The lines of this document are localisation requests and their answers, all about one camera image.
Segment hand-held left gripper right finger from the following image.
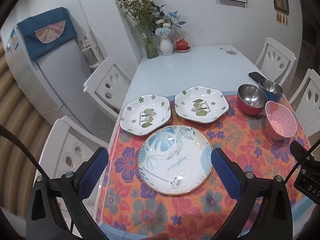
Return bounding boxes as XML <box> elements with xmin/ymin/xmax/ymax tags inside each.
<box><xmin>211</xmin><ymin>147</ymin><xmax>293</xmax><ymax>240</ymax></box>

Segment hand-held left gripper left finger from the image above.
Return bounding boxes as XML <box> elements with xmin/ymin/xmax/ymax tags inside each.
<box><xmin>25</xmin><ymin>147</ymin><xmax>110</xmax><ymax>240</ymax></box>

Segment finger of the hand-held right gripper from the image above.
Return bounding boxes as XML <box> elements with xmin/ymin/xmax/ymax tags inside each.
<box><xmin>290</xmin><ymin>140</ymin><xmax>314</xmax><ymax>166</ymax></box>

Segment pink dotted bowl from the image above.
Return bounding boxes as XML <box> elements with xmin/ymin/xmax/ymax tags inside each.
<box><xmin>265</xmin><ymin>101</ymin><xmax>297</xmax><ymax>141</ymax></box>

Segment round blue leaf plate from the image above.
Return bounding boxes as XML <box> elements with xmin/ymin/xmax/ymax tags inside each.
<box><xmin>138</xmin><ymin>125</ymin><xmax>213</xmax><ymax>196</ymax></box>

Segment blue steel bowl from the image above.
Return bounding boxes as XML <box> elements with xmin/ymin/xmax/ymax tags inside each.
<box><xmin>258</xmin><ymin>79</ymin><xmax>284</xmax><ymax>103</ymax></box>

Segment red steel bowl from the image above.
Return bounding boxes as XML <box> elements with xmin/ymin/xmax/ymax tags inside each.
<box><xmin>237</xmin><ymin>84</ymin><xmax>268</xmax><ymax>116</ymax></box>

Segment octagonal tree print plate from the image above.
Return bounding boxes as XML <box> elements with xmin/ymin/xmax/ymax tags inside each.
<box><xmin>174</xmin><ymin>86</ymin><xmax>229</xmax><ymax>124</ymax></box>
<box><xmin>119</xmin><ymin>94</ymin><xmax>172</xmax><ymax>137</ymax></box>

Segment white dining chair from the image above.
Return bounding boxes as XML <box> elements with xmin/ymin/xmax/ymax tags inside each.
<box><xmin>254</xmin><ymin>37</ymin><xmax>297</xmax><ymax>87</ymax></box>
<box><xmin>83</xmin><ymin>56</ymin><xmax>132</xmax><ymax>120</ymax></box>
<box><xmin>34</xmin><ymin>116</ymin><xmax>110</xmax><ymax>207</ymax></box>
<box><xmin>287</xmin><ymin>68</ymin><xmax>320</xmax><ymax>138</ymax></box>

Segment orange floral tablecloth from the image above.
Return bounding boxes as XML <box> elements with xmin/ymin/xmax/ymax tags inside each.
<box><xmin>94</xmin><ymin>90</ymin><xmax>318</xmax><ymax>240</ymax></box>

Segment black phone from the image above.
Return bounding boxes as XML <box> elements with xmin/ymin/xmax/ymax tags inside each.
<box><xmin>248</xmin><ymin>72</ymin><xmax>267</xmax><ymax>83</ymax></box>

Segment tan striped mat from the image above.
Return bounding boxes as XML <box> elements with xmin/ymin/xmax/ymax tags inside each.
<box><xmin>0</xmin><ymin>44</ymin><xmax>52</xmax><ymax>207</ymax></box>

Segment white refrigerator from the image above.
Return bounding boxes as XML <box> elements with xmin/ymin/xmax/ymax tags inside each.
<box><xmin>0</xmin><ymin>6</ymin><xmax>118</xmax><ymax>131</ymax></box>

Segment white storage rack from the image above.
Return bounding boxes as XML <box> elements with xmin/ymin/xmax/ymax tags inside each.
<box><xmin>77</xmin><ymin>29</ymin><xmax>106</xmax><ymax>68</ymax></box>

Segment orange hanging ornaments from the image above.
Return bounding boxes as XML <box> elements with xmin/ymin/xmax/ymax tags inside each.
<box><xmin>276</xmin><ymin>12</ymin><xmax>288</xmax><ymax>25</ymax></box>

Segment green glass vase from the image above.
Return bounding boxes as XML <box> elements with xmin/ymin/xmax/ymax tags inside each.
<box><xmin>145</xmin><ymin>33</ymin><xmax>159</xmax><ymax>59</ymax></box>

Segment blue refrigerator cover cloth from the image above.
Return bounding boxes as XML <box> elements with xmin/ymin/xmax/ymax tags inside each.
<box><xmin>16</xmin><ymin>7</ymin><xmax>78</xmax><ymax>61</ymax></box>

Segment red lidded cup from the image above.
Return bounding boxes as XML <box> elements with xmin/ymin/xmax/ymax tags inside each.
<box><xmin>175</xmin><ymin>38</ymin><xmax>188</xmax><ymax>50</ymax></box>

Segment white ribbed vase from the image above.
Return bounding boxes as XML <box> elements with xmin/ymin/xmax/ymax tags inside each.
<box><xmin>160</xmin><ymin>36</ymin><xmax>174</xmax><ymax>56</ymax></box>

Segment black cable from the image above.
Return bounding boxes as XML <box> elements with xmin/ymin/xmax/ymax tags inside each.
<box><xmin>285</xmin><ymin>140</ymin><xmax>320</xmax><ymax>181</ymax></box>
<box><xmin>0</xmin><ymin>124</ymin><xmax>75</xmax><ymax>240</ymax></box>

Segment small framed wall picture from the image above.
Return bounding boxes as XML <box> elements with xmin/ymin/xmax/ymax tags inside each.
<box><xmin>272</xmin><ymin>0</ymin><xmax>290</xmax><ymax>14</ymax></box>

